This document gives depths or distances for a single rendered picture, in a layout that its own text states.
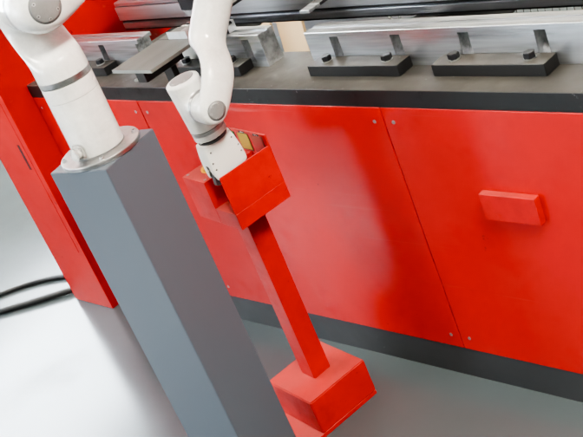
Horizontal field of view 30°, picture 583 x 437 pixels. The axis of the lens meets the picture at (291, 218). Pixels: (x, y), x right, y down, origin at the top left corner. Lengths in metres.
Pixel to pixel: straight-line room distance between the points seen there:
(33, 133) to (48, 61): 1.43
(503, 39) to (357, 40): 0.43
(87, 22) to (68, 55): 1.54
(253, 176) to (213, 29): 0.37
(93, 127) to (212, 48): 0.33
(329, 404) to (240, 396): 0.31
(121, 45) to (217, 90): 1.00
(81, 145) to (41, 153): 1.39
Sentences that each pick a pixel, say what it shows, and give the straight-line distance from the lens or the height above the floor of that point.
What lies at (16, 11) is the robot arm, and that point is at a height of 1.38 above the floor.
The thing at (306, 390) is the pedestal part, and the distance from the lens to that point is 2.97.
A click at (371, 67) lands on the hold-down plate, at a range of 2.62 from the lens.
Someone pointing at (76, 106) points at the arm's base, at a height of 1.14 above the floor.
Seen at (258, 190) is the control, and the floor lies 0.73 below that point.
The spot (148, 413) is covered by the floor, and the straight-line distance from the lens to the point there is 3.41.
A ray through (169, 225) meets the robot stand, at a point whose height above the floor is 0.79.
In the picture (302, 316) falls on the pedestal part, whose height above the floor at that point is 0.31.
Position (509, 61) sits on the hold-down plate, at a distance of 2.39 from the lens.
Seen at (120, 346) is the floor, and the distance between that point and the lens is 3.81.
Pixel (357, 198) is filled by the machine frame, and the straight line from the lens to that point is 2.81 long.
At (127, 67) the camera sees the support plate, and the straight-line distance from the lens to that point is 3.02.
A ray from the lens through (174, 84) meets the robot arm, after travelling 2.54.
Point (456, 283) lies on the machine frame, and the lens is 2.78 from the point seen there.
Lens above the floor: 1.81
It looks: 26 degrees down
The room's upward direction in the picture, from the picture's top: 23 degrees counter-clockwise
